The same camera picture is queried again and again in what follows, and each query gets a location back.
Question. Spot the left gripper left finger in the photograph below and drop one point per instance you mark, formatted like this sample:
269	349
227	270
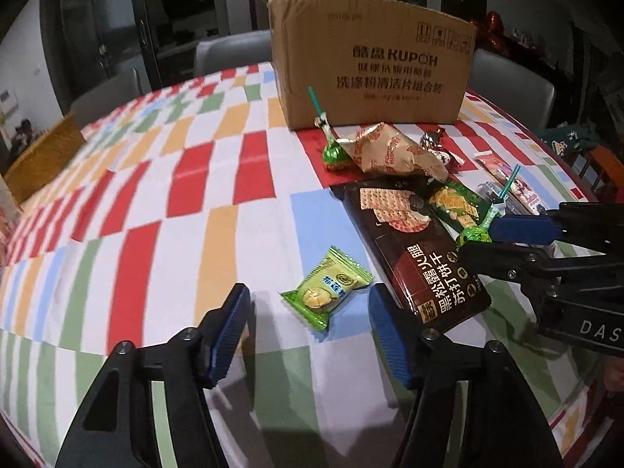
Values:
114	425

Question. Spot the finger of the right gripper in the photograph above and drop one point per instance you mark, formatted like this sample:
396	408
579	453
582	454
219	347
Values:
592	225
507	263

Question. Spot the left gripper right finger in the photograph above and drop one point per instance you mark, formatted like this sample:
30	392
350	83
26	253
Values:
472	404

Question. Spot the green lollipop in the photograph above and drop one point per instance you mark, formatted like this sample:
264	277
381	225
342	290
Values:
333	155
481	232

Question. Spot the pink toy story lollipop pack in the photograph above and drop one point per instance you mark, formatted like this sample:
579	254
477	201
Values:
501	171

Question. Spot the green cracker packet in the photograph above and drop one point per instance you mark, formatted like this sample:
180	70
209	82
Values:
458	206

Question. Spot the dark brown cracker packet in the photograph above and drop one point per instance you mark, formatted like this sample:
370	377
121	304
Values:
418	256

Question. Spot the red white snack packet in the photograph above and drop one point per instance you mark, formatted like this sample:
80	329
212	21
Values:
451	161

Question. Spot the shiny foil candy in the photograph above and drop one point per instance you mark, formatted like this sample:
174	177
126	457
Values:
431	139

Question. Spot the tan fortune biscuit bag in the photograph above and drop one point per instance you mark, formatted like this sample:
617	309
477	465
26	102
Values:
383	149

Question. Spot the green durian candy packet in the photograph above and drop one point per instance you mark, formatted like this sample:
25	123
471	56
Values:
326	287

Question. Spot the green christmas cushion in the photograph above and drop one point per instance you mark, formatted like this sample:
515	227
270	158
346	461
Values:
568	140

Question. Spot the grey chair right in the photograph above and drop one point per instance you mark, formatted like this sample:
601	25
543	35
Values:
523	94

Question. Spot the grey chair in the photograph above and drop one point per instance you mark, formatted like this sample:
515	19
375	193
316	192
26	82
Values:
106	97
523	94
231	52

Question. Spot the red bow balloon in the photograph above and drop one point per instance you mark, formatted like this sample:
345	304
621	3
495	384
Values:
491	34

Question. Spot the brown cardboard box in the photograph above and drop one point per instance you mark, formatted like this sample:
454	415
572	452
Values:
367	61

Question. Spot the woven rattan box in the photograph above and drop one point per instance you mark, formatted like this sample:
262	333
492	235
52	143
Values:
43	160

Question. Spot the grey chair far left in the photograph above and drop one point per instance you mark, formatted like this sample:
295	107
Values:
106	97

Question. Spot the grey chair far middle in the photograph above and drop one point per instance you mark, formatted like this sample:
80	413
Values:
231	52

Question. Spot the black glass sliding door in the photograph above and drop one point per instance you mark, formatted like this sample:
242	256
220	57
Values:
87	42

